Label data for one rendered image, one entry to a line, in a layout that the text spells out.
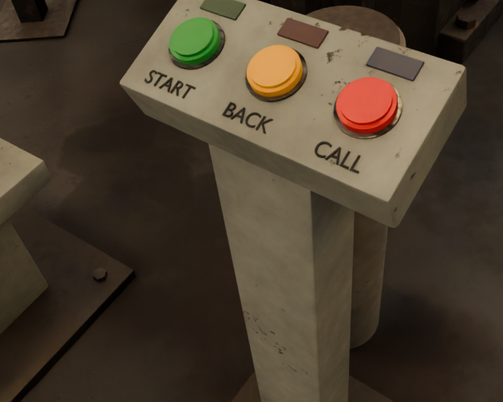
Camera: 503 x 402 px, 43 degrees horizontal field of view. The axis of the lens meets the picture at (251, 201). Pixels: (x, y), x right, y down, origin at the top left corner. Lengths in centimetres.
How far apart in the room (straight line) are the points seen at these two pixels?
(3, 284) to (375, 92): 75
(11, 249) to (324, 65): 68
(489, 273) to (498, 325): 10
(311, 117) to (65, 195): 90
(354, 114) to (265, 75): 7
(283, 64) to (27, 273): 71
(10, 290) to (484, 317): 73
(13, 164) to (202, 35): 49
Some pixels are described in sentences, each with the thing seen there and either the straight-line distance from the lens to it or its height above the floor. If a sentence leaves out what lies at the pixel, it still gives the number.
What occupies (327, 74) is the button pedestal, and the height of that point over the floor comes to 60.
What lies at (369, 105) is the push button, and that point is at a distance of 43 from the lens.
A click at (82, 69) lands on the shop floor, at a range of 159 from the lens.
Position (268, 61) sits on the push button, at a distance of 47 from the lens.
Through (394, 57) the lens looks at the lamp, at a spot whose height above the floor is 62.
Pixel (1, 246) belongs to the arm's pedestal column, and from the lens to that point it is 102.
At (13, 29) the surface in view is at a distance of 179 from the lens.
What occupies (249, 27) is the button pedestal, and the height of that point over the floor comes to 61.
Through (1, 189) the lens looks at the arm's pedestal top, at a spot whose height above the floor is 30.
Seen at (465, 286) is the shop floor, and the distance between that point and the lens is 109.
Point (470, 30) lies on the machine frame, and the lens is 146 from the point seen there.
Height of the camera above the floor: 89
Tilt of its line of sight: 49 degrees down
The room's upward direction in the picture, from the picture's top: 9 degrees counter-clockwise
